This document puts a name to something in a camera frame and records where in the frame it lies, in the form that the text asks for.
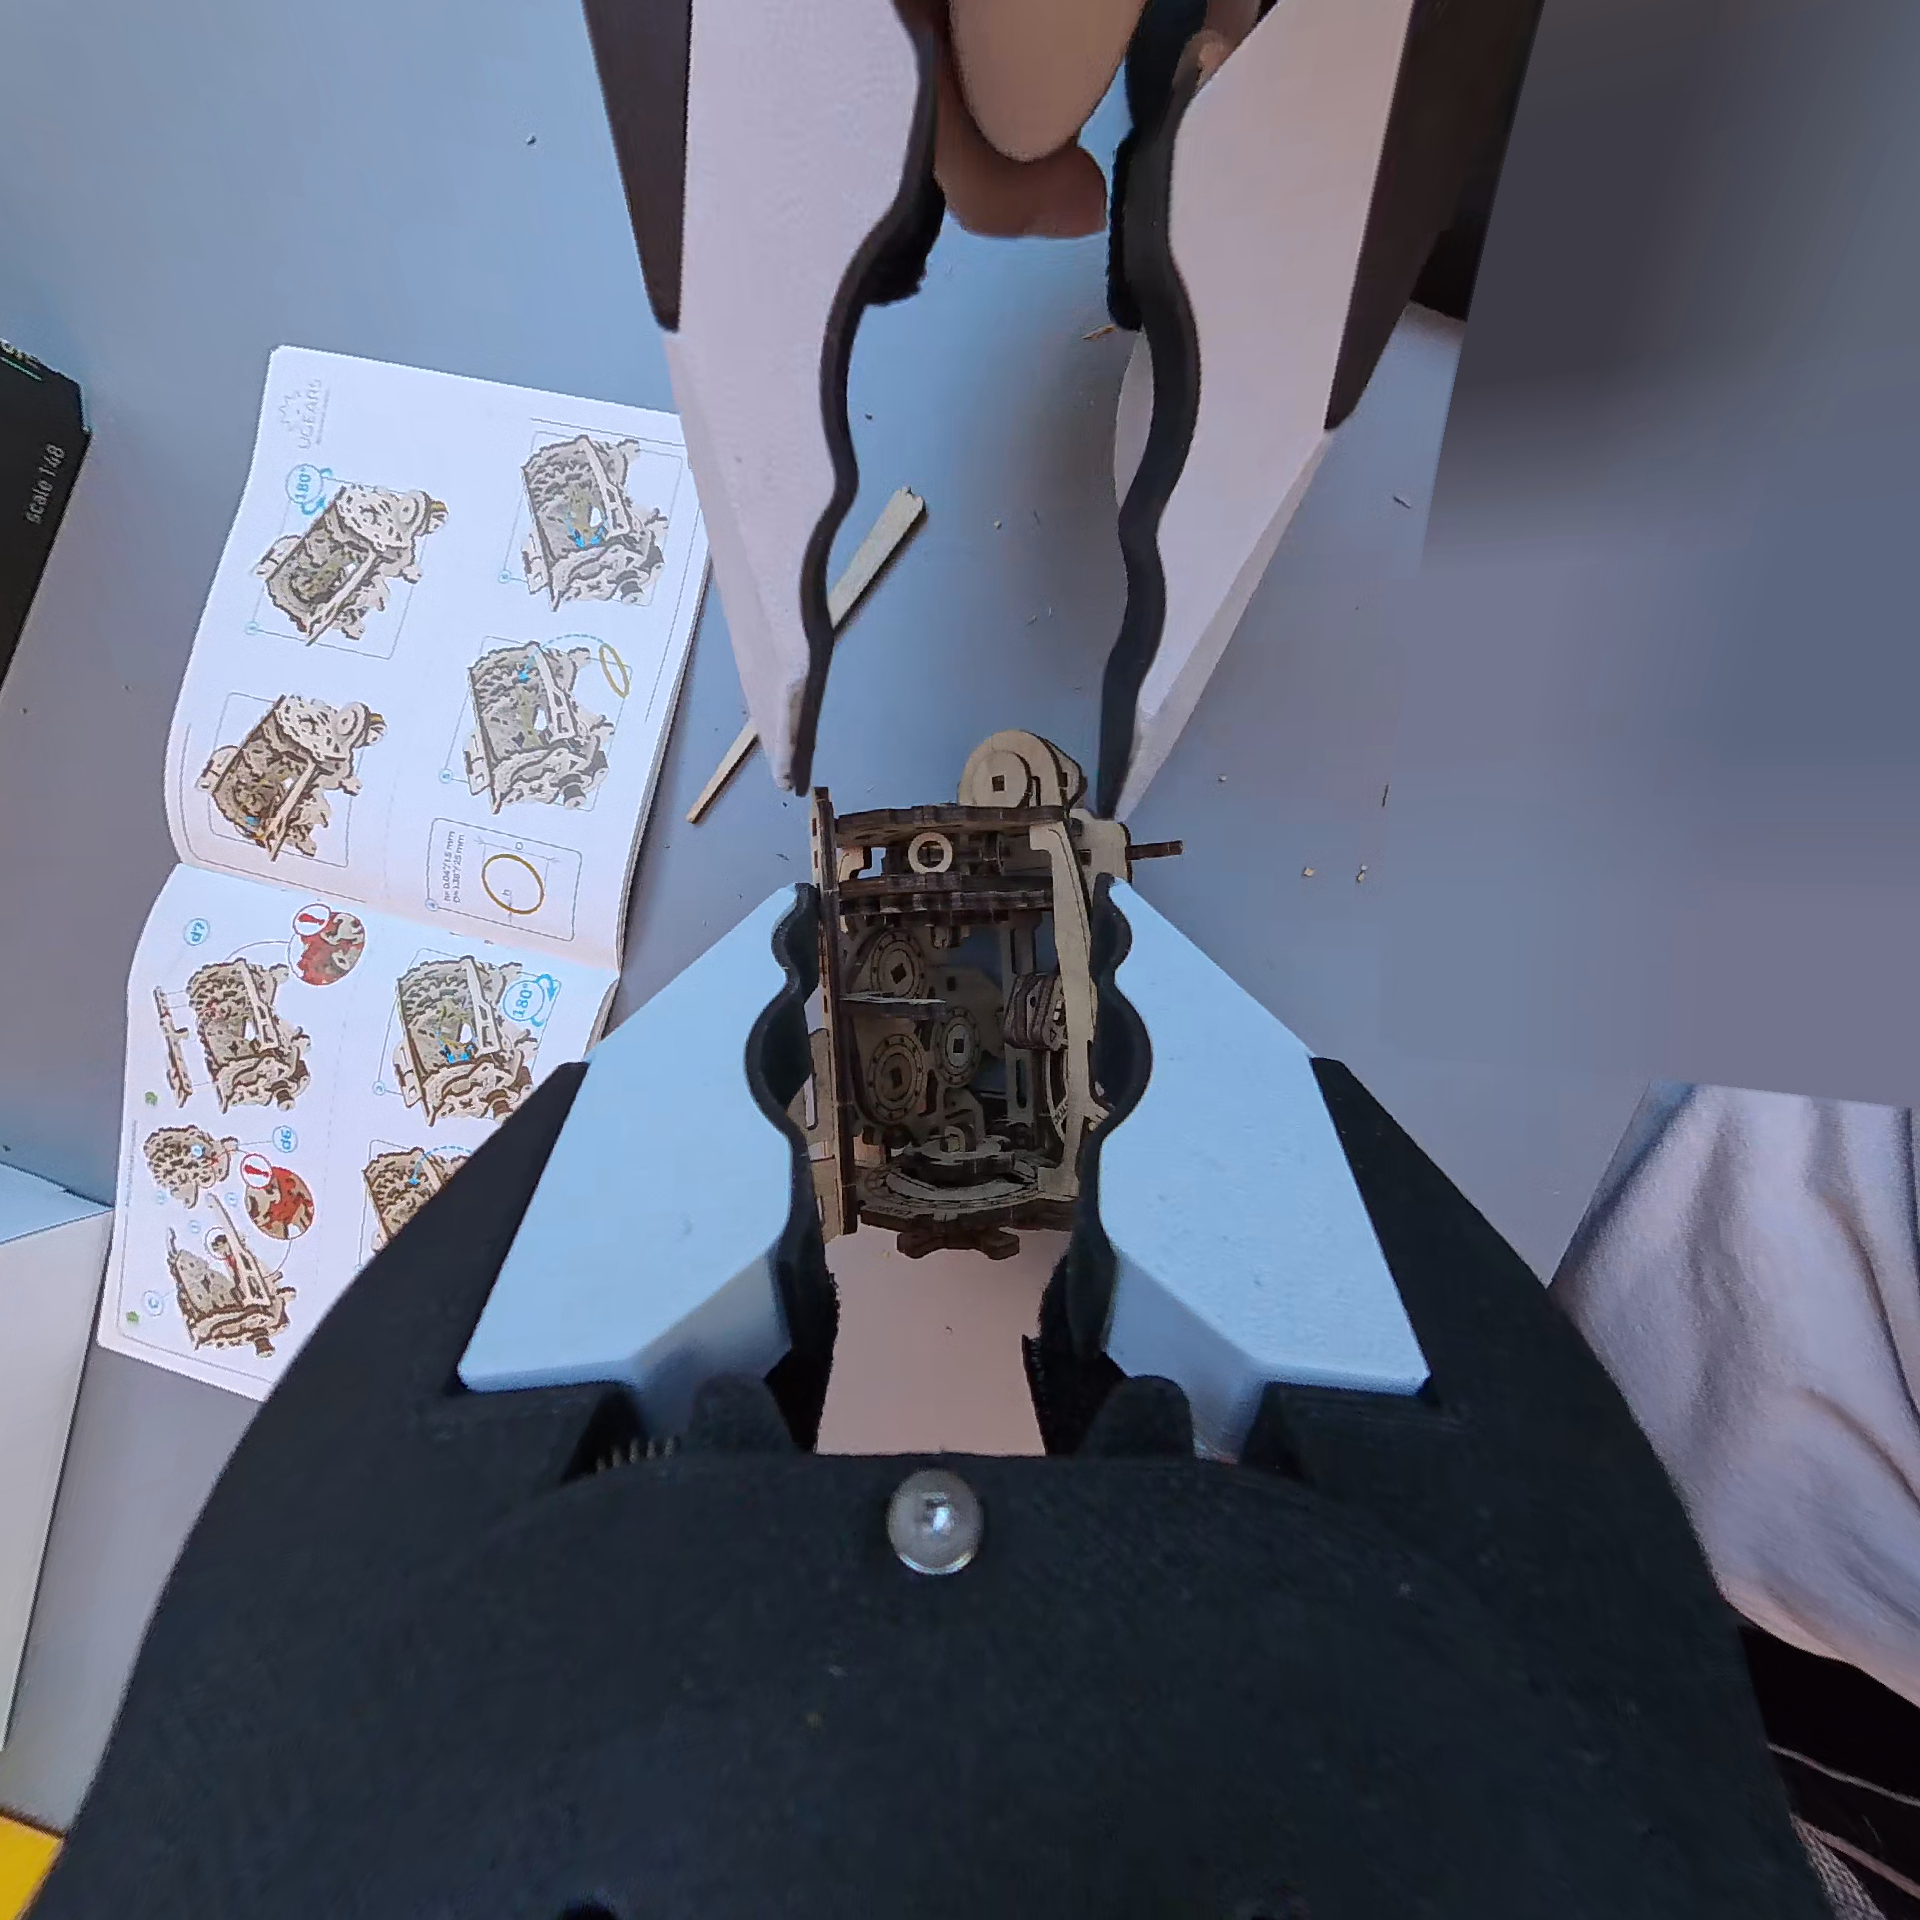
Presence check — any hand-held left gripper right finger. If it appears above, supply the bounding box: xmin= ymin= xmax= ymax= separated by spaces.
xmin=1036 ymin=871 xmax=1430 ymax=1457

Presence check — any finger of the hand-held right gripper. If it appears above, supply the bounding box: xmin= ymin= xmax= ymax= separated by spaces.
xmin=1094 ymin=0 xmax=1424 ymax=819
xmin=661 ymin=0 xmax=952 ymax=799

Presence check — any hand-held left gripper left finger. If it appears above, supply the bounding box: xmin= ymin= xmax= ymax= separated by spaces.
xmin=457 ymin=882 xmax=842 ymax=1455

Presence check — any wooden mechanical gear model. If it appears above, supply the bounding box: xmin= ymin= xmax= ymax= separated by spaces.
xmin=802 ymin=729 xmax=1186 ymax=1262

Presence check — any flat wooden stick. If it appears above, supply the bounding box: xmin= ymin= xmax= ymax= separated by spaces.
xmin=689 ymin=488 xmax=929 ymax=825

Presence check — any white instruction booklet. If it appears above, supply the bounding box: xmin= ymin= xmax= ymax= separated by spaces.
xmin=96 ymin=346 xmax=710 ymax=1403

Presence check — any person's white shirt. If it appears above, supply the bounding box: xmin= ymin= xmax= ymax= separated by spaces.
xmin=1552 ymin=1088 xmax=1920 ymax=1667

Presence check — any black product box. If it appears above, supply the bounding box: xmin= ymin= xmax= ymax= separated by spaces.
xmin=0 ymin=337 xmax=92 ymax=694

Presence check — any dark striped cloth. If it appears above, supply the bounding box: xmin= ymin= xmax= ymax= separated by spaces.
xmin=1740 ymin=1622 xmax=1920 ymax=1920

